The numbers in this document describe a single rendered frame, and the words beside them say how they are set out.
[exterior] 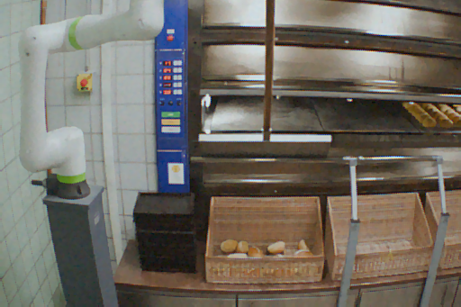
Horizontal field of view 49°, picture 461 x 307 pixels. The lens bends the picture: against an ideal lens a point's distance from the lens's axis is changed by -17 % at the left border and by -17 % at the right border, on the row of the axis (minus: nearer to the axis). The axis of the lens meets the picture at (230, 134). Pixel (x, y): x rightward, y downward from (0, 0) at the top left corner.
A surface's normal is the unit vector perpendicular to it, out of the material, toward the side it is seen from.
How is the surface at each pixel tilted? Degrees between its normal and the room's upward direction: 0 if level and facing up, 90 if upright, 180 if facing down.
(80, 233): 90
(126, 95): 90
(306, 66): 70
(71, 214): 90
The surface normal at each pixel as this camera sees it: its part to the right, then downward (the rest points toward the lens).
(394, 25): -0.04, -0.08
